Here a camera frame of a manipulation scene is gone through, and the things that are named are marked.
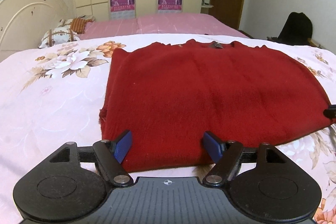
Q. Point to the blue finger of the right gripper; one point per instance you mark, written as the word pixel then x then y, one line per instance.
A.
pixel 330 112

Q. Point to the white patterned pillow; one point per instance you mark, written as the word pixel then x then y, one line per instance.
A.
pixel 58 35

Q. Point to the cream arched headboard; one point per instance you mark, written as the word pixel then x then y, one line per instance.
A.
pixel 24 22

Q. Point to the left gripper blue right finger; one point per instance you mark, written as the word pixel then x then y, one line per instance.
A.
pixel 226 157

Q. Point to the red embellished knit sweater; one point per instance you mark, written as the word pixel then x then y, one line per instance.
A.
pixel 169 96

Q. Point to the black bag on chair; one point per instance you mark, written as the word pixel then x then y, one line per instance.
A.
pixel 297 31

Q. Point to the white floral bed quilt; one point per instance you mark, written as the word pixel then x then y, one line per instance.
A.
pixel 39 115

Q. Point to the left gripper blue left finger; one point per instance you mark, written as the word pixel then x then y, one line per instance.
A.
pixel 109 157

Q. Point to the pink checked bed sheet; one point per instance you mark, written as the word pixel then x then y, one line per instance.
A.
pixel 166 23

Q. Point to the orange knitted pillow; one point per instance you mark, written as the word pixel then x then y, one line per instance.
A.
pixel 78 25

